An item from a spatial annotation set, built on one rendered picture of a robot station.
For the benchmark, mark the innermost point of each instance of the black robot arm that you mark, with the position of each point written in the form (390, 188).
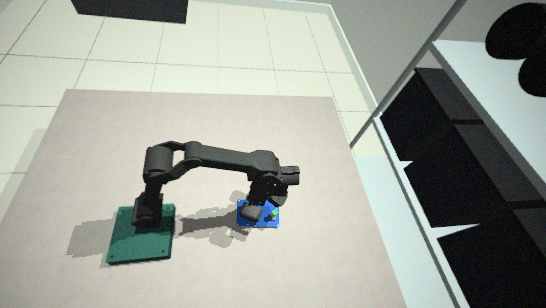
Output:
(261, 166)

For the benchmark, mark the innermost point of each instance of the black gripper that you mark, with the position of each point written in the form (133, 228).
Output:
(250, 211)

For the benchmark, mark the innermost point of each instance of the blue circuit board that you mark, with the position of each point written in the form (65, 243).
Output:
(269, 216)

